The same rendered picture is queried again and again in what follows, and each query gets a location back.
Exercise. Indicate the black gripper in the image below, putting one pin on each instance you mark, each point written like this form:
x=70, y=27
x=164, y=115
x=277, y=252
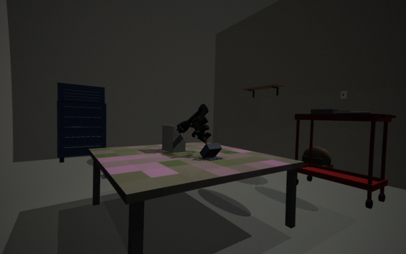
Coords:
x=201, y=135

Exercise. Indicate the dark grey sloped panel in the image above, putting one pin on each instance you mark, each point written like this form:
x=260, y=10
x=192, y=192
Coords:
x=210, y=150

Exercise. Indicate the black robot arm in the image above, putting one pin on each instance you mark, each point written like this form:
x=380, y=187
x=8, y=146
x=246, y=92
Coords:
x=198, y=119

